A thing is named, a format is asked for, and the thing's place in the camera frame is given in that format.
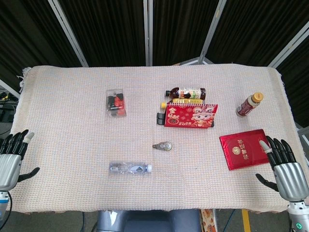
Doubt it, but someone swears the red bottle with yellow cap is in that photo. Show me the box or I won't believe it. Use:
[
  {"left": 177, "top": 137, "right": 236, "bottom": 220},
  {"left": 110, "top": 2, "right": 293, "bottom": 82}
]
[{"left": 235, "top": 92, "right": 264, "bottom": 118}]

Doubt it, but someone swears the yellow drink bottle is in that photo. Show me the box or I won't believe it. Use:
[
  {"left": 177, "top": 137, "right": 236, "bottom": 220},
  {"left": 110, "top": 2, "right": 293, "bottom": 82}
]
[{"left": 161, "top": 98, "right": 204, "bottom": 109}]

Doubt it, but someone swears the red desk calendar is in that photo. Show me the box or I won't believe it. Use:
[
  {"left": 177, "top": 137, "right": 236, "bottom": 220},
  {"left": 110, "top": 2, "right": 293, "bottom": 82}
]
[{"left": 164, "top": 101, "right": 219, "bottom": 129}]

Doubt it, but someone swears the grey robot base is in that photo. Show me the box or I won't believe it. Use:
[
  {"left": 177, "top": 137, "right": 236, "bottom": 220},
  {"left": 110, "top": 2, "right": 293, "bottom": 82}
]
[{"left": 96, "top": 209, "right": 202, "bottom": 232}]

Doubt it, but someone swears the dark tea bottle black cap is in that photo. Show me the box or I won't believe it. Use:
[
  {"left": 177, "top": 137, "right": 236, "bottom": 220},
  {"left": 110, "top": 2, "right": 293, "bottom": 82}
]
[{"left": 165, "top": 87, "right": 207, "bottom": 101}]

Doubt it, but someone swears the orange patterned box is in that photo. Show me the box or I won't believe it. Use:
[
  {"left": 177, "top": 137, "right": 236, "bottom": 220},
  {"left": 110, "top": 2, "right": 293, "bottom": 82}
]
[{"left": 201, "top": 208, "right": 218, "bottom": 232}]

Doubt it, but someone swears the beige woven tablecloth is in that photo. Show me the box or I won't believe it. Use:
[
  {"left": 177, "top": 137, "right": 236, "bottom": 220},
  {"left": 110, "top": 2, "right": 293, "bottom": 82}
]
[{"left": 11, "top": 63, "right": 309, "bottom": 215}]

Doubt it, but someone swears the clear box of binder clips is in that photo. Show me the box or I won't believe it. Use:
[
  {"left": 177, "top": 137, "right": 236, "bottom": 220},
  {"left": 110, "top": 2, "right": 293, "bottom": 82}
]
[{"left": 106, "top": 88, "right": 127, "bottom": 118}]

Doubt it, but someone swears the clear empty plastic bottle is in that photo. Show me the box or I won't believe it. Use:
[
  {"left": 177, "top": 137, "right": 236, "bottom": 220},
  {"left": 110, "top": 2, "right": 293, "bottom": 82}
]
[{"left": 109, "top": 162, "right": 153, "bottom": 174}]

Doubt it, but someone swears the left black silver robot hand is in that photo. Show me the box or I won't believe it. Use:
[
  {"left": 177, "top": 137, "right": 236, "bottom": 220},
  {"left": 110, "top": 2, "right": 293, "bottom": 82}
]
[{"left": 0, "top": 130, "right": 41, "bottom": 193}]

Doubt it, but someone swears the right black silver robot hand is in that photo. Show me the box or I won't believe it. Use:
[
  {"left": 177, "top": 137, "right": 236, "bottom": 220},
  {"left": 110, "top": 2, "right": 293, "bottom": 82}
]
[{"left": 255, "top": 135, "right": 309, "bottom": 202}]

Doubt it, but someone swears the red foil booklet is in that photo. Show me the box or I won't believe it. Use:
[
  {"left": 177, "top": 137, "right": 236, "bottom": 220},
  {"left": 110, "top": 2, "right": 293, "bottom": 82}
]
[{"left": 219, "top": 129, "right": 271, "bottom": 172}]

